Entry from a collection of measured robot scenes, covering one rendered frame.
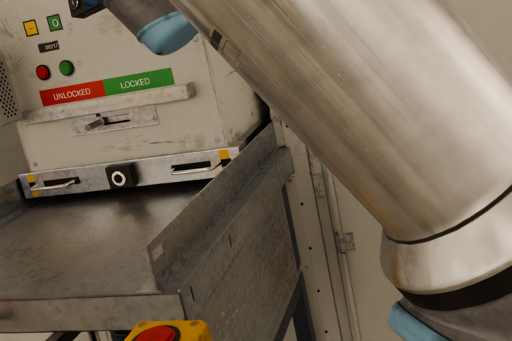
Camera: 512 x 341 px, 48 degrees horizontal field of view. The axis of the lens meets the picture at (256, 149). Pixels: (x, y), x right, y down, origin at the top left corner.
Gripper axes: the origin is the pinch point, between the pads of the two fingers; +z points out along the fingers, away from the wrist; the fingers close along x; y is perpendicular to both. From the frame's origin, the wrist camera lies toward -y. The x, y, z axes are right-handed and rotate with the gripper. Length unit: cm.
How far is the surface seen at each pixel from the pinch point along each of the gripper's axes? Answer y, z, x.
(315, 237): 26, 34, -54
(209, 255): 9, -25, -46
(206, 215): 8.0, -16.4, -40.3
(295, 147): 24.8, 27.9, -31.6
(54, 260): -18.7, -16.2, -43.2
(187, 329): 11, -55, -48
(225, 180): 10.9, -6.4, -35.5
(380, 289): 39, 32, -70
